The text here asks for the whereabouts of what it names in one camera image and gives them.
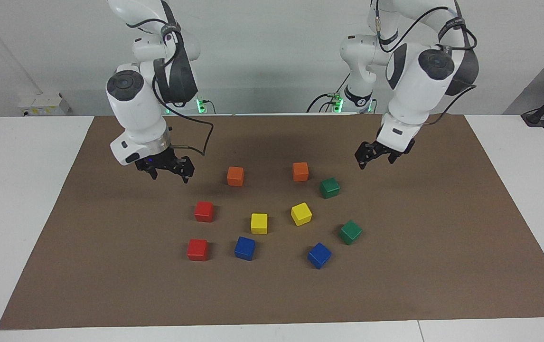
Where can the brown table mat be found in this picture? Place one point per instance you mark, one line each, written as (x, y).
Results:
(272, 294)

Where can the blue cube block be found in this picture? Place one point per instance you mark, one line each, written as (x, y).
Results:
(319, 256)
(245, 248)

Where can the white power box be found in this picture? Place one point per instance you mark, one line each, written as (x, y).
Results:
(44, 104)

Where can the green cube block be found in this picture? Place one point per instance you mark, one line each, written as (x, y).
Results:
(350, 232)
(330, 188)

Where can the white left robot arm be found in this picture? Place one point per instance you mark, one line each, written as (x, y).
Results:
(414, 95)

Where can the yellow cube block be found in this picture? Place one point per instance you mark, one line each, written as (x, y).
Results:
(259, 223)
(301, 214)

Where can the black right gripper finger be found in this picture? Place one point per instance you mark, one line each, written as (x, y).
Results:
(153, 174)
(187, 170)

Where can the red cube block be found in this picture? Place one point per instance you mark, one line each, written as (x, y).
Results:
(204, 212)
(197, 250)

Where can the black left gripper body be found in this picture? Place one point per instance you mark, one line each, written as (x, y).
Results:
(380, 149)

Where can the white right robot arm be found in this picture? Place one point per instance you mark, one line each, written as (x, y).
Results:
(134, 109)

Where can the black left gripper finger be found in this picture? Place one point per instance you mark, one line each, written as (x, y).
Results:
(361, 155)
(393, 158)

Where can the orange cube block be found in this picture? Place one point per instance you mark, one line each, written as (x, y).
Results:
(300, 172)
(235, 176)

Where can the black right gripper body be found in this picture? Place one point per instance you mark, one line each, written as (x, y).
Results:
(160, 161)

